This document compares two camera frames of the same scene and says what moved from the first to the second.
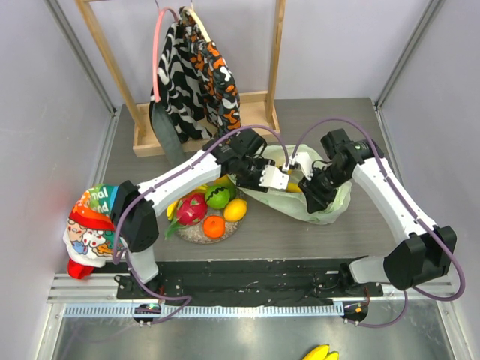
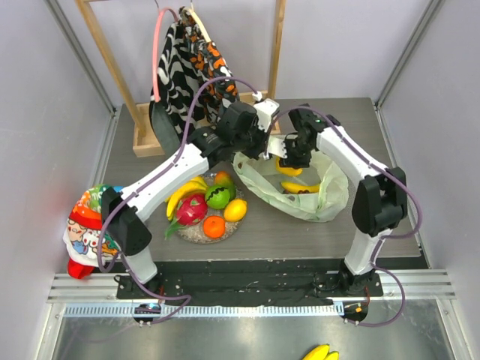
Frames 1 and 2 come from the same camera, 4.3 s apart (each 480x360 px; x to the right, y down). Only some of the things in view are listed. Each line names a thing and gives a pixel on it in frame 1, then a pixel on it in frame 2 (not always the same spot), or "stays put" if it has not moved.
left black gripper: (254, 186) → (257, 152)
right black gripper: (317, 191) → (297, 156)
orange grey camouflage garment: (217, 77) stays put
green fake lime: (217, 197) stays put
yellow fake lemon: (235, 210) stays put
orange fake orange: (214, 226) stays put
